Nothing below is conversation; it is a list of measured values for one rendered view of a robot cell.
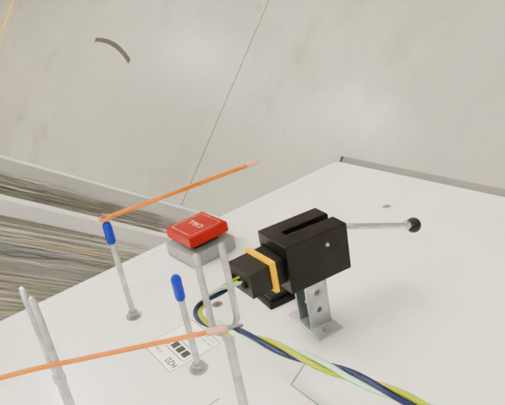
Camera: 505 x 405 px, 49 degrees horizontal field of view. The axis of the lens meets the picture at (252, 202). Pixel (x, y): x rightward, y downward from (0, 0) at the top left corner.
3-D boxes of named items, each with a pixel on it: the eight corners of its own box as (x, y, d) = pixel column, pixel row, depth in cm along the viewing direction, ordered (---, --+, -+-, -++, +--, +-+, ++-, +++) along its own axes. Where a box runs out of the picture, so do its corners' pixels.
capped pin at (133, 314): (145, 313, 52) (115, 210, 48) (132, 322, 51) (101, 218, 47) (135, 309, 53) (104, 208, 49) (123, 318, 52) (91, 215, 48)
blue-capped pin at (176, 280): (211, 369, 43) (188, 274, 40) (193, 378, 43) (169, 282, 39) (203, 359, 44) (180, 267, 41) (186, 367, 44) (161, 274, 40)
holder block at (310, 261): (352, 267, 44) (346, 222, 42) (292, 295, 42) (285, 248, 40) (320, 249, 47) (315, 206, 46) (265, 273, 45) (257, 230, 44)
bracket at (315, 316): (344, 329, 45) (336, 276, 43) (319, 341, 44) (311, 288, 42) (311, 304, 49) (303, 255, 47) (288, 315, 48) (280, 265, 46)
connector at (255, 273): (302, 273, 42) (299, 250, 42) (250, 300, 40) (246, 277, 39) (279, 260, 45) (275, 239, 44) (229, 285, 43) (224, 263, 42)
